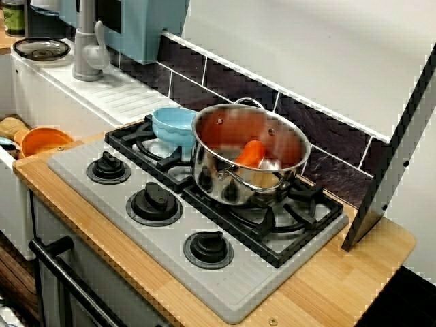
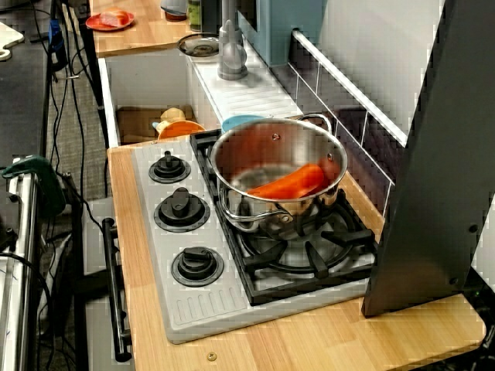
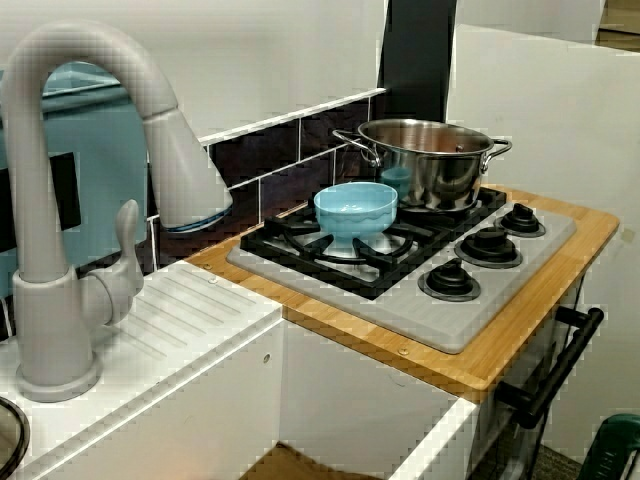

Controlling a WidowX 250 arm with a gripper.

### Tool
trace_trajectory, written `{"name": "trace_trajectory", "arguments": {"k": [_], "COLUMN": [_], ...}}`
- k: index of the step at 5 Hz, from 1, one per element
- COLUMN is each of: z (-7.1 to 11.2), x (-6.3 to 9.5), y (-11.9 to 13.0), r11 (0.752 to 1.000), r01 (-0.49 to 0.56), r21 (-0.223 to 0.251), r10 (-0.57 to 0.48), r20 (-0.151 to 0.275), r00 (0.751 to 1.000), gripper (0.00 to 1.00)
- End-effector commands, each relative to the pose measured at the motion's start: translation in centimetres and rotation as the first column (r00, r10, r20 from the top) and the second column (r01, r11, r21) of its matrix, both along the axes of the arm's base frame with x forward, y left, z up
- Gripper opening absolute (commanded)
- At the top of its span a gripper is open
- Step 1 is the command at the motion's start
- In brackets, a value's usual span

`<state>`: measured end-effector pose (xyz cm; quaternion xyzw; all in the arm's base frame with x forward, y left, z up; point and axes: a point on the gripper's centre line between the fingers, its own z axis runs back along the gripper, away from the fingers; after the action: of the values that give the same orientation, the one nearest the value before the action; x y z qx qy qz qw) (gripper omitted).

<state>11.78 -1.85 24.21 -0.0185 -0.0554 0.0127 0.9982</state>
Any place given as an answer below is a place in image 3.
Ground black oven door handle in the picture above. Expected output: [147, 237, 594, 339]
[497, 306, 605, 429]

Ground white toy sink unit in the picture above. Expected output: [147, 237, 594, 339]
[0, 259, 481, 480]

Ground dark range hood panel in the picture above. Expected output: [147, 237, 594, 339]
[375, 0, 459, 124]

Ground black stove knob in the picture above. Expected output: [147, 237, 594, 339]
[417, 258, 482, 303]
[454, 225, 522, 266]
[494, 202, 547, 237]

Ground light blue footed bowl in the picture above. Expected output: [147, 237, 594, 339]
[313, 182, 400, 250]

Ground glass pot lid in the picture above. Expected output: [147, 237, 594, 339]
[0, 397, 29, 480]

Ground wooden countertop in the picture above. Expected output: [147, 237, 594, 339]
[184, 183, 621, 394]

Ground cardboard sheet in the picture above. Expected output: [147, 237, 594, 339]
[239, 439, 371, 480]

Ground grey toy faucet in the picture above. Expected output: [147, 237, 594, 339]
[0, 19, 236, 404]

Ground white kitchen cabinet front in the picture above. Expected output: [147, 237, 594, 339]
[474, 279, 601, 480]

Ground teal toy appliance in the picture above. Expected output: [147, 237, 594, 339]
[0, 62, 152, 301]

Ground black burner grate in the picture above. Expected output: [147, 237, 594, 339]
[239, 182, 509, 302]

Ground stainless steel pot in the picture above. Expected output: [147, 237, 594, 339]
[332, 118, 514, 212]

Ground grey stove plate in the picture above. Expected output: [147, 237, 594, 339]
[225, 199, 577, 355]

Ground black cable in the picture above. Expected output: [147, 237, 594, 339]
[527, 422, 549, 480]

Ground green clamp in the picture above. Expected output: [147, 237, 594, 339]
[579, 413, 640, 480]

